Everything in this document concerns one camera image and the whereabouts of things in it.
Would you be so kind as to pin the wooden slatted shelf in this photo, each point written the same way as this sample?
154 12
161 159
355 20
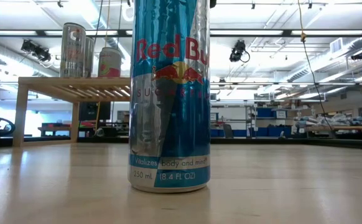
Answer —
75 81

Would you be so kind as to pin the black-lidded white yellow can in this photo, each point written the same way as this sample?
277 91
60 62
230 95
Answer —
72 53

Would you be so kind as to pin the black office chair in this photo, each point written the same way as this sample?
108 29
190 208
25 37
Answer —
228 130

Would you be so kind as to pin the blue silver Red Bull can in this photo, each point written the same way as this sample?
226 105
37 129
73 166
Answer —
168 124

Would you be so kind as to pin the pile of clear plastic bags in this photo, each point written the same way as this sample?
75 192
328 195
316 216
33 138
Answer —
336 119

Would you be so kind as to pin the long wooden workbench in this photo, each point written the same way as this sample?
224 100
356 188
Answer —
349 127

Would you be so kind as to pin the black ceiling fixture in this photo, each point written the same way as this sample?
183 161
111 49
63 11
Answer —
358 56

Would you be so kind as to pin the Spindrift raspberry lime can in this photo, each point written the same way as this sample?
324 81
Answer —
109 67

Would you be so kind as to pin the silver ceiling air duct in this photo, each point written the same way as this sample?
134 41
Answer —
324 63

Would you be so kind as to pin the rack with blue bins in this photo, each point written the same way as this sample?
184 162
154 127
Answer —
265 112

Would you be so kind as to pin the white round ceiling lamp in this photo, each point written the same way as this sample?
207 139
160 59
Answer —
125 17

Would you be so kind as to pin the black monitor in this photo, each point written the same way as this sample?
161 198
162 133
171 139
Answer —
90 112

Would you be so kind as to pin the white ceiling vent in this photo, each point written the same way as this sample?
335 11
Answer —
336 45

